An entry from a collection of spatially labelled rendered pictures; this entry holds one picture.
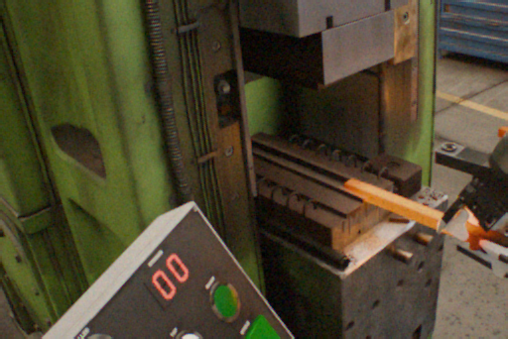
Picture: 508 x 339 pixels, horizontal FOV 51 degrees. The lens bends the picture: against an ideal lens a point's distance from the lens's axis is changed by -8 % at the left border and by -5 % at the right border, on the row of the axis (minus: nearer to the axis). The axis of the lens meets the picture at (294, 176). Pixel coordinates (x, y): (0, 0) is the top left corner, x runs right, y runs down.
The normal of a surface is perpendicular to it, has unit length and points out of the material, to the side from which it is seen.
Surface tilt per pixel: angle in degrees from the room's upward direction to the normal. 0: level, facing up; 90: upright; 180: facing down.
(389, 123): 90
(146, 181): 90
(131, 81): 90
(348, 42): 90
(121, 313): 60
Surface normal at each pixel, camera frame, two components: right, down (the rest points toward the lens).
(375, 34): 0.70, 0.31
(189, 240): 0.78, -0.33
